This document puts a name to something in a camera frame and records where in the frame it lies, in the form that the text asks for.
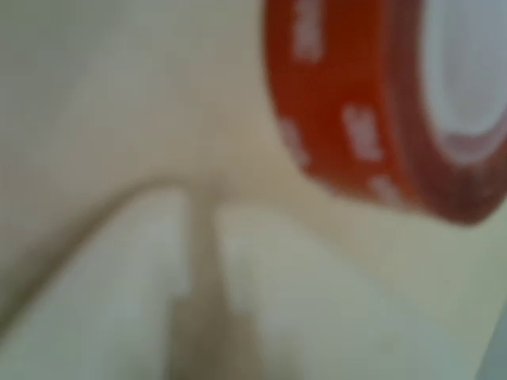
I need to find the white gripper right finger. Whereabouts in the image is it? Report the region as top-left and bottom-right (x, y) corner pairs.
(215, 204), (498, 380)

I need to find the red cube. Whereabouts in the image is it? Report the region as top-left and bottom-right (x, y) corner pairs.
(263, 0), (507, 227)

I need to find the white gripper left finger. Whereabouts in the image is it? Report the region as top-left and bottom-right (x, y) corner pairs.
(0, 184), (192, 380)

